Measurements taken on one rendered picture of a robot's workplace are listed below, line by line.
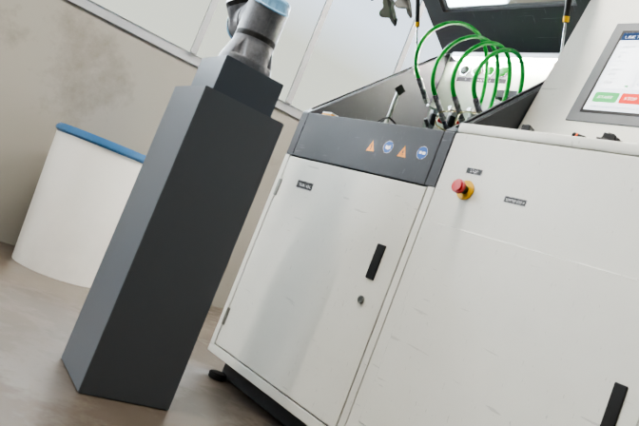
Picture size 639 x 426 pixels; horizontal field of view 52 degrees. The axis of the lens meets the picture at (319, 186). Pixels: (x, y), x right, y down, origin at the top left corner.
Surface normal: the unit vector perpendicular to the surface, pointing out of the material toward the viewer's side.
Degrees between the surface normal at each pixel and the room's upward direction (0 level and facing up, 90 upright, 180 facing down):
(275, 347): 90
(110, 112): 90
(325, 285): 90
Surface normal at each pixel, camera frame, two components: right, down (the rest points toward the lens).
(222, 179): 0.51, 0.12
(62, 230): 0.07, 0.00
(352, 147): -0.71, -0.33
